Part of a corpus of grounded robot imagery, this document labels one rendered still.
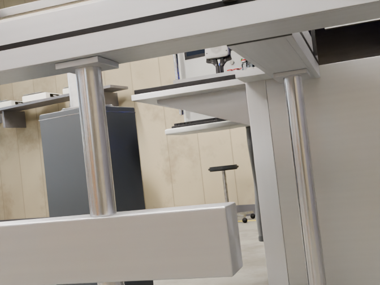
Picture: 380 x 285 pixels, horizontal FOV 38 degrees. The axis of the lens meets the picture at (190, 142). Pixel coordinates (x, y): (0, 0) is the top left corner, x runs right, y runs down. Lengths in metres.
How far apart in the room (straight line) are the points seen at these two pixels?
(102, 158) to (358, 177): 0.90
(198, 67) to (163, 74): 3.41
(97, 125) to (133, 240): 0.22
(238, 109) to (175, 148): 4.35
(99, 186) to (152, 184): 5.34
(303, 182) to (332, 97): 0.33
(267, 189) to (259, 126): 0.20
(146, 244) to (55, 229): 0.18
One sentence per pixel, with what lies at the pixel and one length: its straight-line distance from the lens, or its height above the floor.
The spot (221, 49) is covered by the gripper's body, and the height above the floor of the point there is 1.07.
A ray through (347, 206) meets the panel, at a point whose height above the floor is 0.45.
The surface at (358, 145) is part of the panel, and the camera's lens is 1.70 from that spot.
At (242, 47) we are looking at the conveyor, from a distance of 1.09.
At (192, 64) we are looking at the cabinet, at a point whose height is 1.14.
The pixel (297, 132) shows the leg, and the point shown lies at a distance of 1.49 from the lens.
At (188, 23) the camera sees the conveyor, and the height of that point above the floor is 0.86.
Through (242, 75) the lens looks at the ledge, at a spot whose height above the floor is 0.87.
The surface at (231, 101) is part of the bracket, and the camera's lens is 1.85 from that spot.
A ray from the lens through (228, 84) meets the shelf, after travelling 1.77.
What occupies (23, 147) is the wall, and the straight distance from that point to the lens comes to 7.72.
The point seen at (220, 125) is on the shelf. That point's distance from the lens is 2.56.
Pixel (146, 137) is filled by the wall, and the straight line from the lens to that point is 6.38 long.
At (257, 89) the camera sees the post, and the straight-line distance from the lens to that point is 1.74.
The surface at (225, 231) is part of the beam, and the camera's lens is 0.94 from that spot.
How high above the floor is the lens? 0.63
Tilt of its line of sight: 2 degrees up
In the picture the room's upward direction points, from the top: 6 degrees counter-clockwise
